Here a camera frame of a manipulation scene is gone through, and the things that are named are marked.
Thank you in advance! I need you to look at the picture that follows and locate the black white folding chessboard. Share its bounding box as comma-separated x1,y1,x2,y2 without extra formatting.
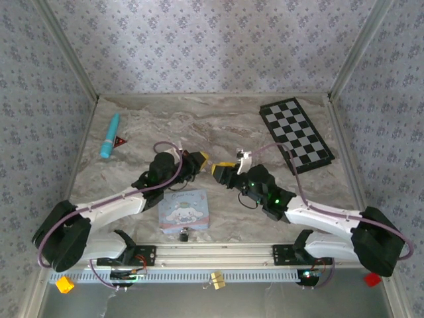
258,97,335,176

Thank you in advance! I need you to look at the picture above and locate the turquoise plastic tube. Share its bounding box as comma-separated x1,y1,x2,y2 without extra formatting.
99,113,121,158

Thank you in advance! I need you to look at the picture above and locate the aluminium table edge bar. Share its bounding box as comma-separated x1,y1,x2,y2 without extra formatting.
326,95,368,213
64,95,101,206

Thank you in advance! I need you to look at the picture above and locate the right circuit board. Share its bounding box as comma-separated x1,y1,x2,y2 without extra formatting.
297,268,322,288

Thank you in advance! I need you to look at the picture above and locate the circuit board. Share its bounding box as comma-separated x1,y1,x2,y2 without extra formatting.
109,268,148,286
297,268,322,288

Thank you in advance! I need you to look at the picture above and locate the left circuit board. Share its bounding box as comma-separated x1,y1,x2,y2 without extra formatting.
109,268,148,286

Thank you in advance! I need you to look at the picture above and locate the red toy brick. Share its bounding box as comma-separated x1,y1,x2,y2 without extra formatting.
363,271,382,288

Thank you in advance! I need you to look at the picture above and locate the orange toy brick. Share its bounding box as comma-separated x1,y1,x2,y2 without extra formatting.
55,276,76,294

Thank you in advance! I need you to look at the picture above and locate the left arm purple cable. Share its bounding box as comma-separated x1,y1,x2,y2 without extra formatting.
37,141,185,292

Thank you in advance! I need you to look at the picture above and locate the right gripper thin black cable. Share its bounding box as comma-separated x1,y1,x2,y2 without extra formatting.
238,193,263,210

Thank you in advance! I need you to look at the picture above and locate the right black mount plate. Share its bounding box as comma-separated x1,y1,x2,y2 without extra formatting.
272,244,314,268

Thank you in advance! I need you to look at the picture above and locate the black mount plate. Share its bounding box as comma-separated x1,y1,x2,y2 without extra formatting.
272,244,314,268
114,244,157,268

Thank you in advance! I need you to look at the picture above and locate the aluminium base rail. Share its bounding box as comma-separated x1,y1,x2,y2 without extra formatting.
91,243,360,268

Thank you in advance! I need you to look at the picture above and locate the left black mount plate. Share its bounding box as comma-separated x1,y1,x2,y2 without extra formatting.
114,244,157,268

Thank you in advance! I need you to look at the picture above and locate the left thin red wire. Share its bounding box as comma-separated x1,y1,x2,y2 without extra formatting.
134,254,149,274

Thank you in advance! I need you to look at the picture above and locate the thin red wire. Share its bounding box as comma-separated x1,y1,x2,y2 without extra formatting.
134,254,149,274
311,256,333,276

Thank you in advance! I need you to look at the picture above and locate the right thin red wire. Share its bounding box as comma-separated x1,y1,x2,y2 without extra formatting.
311,256,333,276

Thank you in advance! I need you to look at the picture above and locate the grey slotted cable duct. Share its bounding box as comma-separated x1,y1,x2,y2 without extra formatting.
48,267,301,284

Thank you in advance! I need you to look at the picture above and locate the aluminium corner post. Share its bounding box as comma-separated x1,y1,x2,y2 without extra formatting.
327,0,397,102
34,0,100,102

